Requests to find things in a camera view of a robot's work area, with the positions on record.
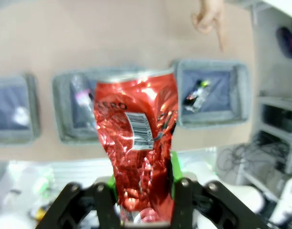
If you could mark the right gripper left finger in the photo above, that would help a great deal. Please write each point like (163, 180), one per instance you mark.
(88, 207)

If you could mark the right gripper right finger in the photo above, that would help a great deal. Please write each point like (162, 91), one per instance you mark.
(196, 207)

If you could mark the blue-capped plastic water bottle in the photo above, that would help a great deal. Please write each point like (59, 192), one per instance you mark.
(82, 100)

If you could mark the red crushed drink can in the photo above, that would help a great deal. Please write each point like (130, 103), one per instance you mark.
(136, 107)

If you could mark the black crushed drink can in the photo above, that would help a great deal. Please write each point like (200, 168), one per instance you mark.
(197, 96)

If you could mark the white paper ball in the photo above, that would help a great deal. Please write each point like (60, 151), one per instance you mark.
(22, 115)

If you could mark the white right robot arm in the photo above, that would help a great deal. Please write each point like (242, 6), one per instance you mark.
(239, 198)

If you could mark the person's left hand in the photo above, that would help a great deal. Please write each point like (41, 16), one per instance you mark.
(208, 16)

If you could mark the grey fabric basket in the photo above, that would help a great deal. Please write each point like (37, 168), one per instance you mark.
(239, 95)
(34, 107)
(62, 107)

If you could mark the white equipment shelf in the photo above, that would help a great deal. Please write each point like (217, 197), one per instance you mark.
(277, 114)

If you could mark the dark blue round object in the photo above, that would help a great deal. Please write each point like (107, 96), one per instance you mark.
(286, 41)

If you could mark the large white table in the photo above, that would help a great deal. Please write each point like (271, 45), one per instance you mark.
(279, 7)

